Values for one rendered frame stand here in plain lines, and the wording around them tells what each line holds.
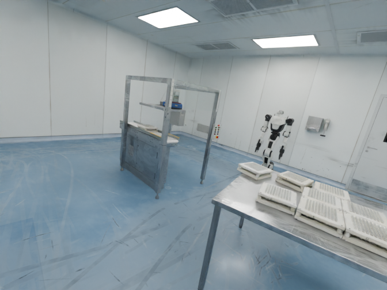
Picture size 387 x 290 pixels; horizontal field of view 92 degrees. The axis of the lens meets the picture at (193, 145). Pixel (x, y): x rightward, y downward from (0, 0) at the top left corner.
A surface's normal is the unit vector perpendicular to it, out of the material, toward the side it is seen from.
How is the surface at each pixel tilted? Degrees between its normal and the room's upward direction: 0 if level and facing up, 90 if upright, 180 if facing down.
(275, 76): 90
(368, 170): 90
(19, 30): 90
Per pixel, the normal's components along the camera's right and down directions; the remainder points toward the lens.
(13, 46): 0.74, 0.27
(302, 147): -0.65, 0.08
